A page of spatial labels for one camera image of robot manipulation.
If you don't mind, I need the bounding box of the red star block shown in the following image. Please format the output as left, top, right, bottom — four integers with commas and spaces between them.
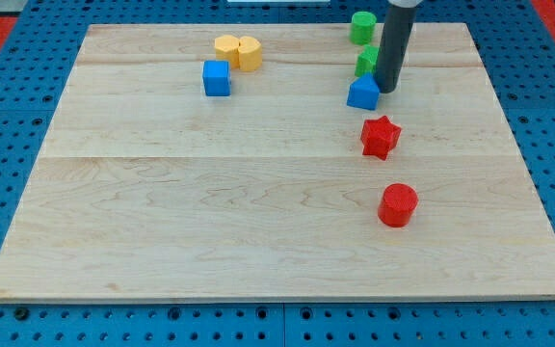
360, 116, 402, 161

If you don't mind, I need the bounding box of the blue cube block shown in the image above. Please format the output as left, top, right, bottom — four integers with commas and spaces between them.
202, 60, 230, 96

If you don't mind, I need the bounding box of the green cube block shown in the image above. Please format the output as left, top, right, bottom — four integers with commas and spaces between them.
355, 44, 379, 77

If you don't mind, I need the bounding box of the light wooden board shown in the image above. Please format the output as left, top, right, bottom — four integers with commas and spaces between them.
0, 23, 555, 304

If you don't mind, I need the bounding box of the blue triangular prism block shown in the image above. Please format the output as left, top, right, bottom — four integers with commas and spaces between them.
346, 73, 381, 111

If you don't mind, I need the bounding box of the red cylinder block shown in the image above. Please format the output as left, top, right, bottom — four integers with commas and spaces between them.
378, 183, 418, 227

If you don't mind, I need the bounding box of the yellow heart block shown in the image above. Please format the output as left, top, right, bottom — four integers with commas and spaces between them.
238, 36, 263, 72

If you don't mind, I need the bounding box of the yellow hexagon block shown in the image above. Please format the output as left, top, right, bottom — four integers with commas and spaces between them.
214, 35, 240, 68

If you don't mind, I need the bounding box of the green cylinder block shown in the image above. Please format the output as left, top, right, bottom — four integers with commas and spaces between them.
349, 12, 377, 45

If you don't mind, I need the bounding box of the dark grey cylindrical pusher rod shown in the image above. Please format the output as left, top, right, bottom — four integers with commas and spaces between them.
374, 0, 422, 93

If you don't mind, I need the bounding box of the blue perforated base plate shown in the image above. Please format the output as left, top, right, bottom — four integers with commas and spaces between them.
0, 0, 555, 346

